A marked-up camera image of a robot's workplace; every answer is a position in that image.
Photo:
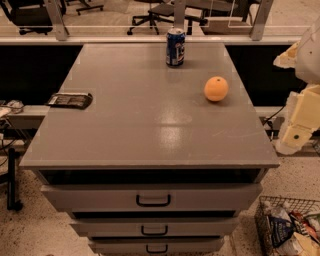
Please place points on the black office chair left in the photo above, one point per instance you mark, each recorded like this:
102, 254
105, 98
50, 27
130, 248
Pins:
28, 15

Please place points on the blue soda can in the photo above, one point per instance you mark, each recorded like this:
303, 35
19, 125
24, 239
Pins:
175, 47

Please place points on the wire basket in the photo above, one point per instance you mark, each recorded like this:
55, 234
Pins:
262, 224

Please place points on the middle drawer black handle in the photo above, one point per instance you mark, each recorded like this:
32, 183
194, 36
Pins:
154, 231

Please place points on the snack bags in basket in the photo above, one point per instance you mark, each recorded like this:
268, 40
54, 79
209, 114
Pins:
294, 233

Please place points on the black office chair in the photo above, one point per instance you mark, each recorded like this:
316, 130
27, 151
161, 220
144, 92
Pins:
28, 15
172, 12

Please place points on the grey drawer cabinet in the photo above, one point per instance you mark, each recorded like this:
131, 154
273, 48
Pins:
151, 131

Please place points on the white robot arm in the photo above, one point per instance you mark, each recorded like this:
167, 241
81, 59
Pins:
304, 57

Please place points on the grey railing frame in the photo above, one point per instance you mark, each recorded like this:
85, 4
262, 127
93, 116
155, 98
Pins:
286, 23

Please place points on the black office chair centre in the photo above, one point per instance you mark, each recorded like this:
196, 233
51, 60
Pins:
172, 12

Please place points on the black stand leg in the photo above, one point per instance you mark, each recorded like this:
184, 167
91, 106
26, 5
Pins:
12, 202

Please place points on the bottom drawer black handle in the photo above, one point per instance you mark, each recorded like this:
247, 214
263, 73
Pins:
153, 249

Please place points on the top drawer black handle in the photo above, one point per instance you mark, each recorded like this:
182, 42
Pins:
153, 202

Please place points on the orange fruit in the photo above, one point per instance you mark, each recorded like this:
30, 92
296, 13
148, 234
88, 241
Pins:
216, 89

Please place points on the black rxbar chocolate wrapper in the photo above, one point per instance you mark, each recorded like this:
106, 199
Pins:
70, 100

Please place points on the drawer black handle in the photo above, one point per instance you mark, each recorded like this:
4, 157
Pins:
153, 249
153, 202
154, 231

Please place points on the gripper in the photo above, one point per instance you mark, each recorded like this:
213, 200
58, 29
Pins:
310, 56

